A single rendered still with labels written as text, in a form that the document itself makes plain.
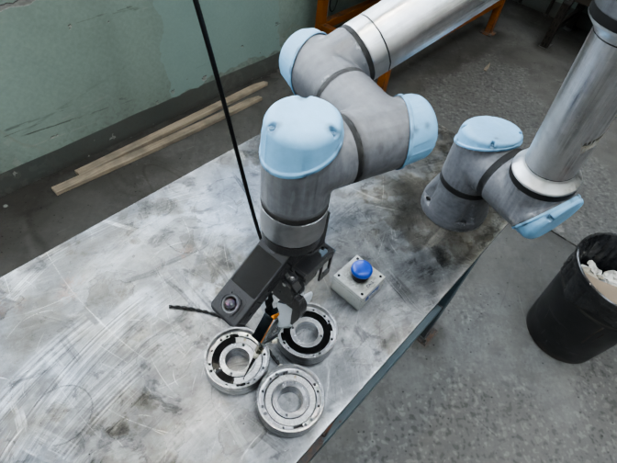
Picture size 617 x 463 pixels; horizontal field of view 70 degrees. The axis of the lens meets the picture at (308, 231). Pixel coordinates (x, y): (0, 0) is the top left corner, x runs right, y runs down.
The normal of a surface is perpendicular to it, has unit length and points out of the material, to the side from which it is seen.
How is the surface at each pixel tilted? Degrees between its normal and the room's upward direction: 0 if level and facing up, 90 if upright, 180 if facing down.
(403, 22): 50
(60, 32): 90
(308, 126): 1
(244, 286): 31
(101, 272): 0
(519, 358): 0
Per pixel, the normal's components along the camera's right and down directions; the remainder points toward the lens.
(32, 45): 0.72, 0.58
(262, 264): -0.26, -0.26
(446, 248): 0.09, -0.63
